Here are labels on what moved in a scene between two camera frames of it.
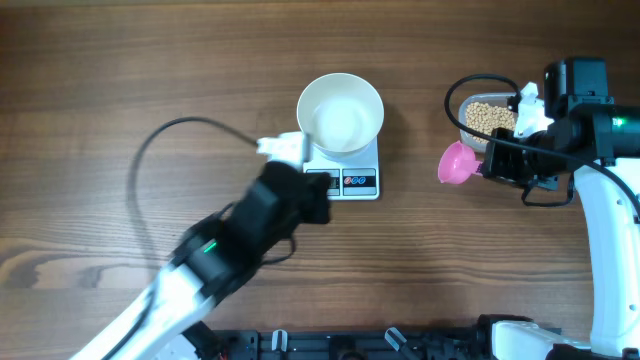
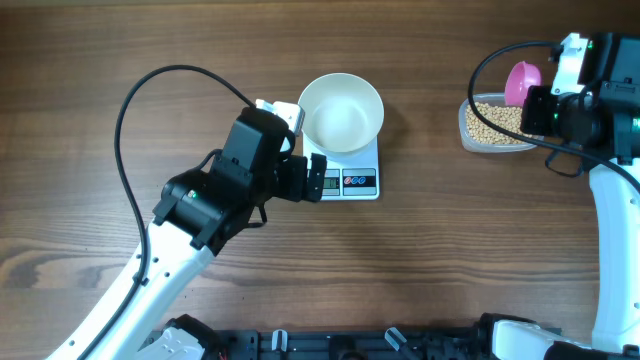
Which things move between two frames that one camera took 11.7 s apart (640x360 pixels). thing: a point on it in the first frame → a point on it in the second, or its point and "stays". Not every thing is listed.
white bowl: x=342 y=113 stays
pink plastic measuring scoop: x=457 y=162 → x=520 y=77
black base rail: x=353 y=344 stays
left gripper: x=317 y=186 → x=296 y=190
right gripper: x=496 y=166 → x=532 y=121
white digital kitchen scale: x=355 y=179 stays
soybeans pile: x=484 y=118 stays
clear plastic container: x=484 y=112 stays
